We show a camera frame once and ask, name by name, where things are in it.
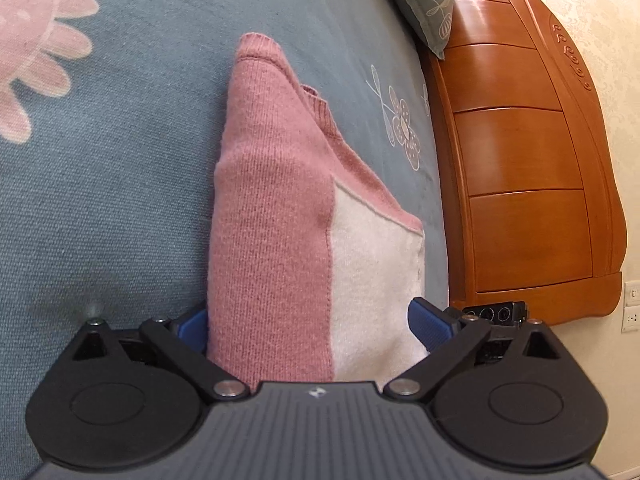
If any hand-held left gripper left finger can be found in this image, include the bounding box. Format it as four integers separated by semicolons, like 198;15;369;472
70;307;250;403

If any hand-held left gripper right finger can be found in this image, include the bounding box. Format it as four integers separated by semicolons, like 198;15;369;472
384;297;563;403

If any pink and white knit sweater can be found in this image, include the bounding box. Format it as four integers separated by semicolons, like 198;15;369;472
206;32;432;386

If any wooden headboard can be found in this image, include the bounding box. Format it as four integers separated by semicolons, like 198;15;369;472
420;0;626;326

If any bed with blue floral sheet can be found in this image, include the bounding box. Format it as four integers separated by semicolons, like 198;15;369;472
0;0;451;480

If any grey-green flower print pillow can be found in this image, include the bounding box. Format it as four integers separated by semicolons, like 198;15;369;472
367;0;456;61

